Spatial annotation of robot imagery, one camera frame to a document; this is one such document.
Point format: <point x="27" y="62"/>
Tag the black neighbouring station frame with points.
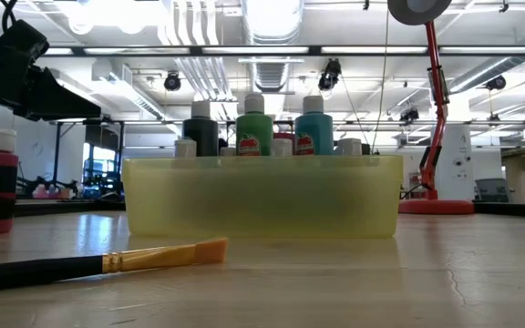
<point x="153" y="122"/>

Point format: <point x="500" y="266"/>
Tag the red desk lamp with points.
<point x="435" y="207"/>

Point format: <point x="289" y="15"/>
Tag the yellow translucent plastic bin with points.
<point x="262" y="200"/>

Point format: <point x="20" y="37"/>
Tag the neighbouring station robot arm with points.
<point x="55" y="189"/>

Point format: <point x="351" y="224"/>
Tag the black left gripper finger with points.
<point x="62" y="105"/>

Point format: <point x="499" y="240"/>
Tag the large green paint bottle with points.
<point x="254" y="130"/>

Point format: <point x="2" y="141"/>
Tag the flat orange bristle paintbrush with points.
<point x="162" y="259"/>

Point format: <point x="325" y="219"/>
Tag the large teal paint bottle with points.
<point x="315" y="130"/>

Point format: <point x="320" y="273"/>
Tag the grey-blue paint bottle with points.
<point x="201" y="132"/>

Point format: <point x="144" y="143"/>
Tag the small orange paint bottle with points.
<point x="282" y="147"/>

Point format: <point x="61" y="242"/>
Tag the white pillar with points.
<point x="456" y="159"/>

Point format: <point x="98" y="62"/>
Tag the silver ceiling air duct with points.
<point x="271" y="27"/>

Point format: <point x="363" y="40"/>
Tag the black ceiling spotlight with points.
<point x="330" y="75"/>
<point x="496" y="83"/>
<point x="172" y="82"/>
<point x="409" y="115"/>

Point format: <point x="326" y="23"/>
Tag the black rectangular screen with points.
<point x="366" y="149"/>

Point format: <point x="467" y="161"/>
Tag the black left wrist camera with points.
<point x="21" y="38"/>

